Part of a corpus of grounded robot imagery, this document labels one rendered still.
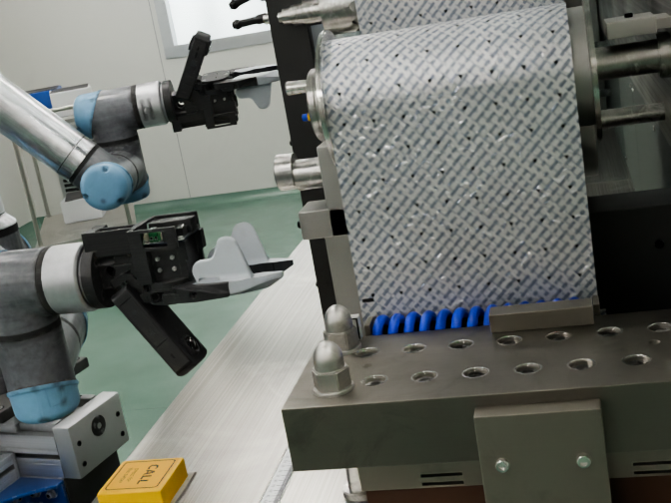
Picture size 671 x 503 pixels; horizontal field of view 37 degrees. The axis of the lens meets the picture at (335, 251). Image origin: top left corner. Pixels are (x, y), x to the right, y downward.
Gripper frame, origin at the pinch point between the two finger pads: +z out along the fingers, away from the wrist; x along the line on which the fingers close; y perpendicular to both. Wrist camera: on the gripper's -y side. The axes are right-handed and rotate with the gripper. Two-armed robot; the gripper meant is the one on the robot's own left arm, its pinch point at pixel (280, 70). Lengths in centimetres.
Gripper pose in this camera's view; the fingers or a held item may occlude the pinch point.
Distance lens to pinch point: 175.0
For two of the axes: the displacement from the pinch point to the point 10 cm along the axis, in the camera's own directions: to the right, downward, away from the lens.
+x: 0.6, 3.9, -9.2
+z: 9.9, -1.7, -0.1
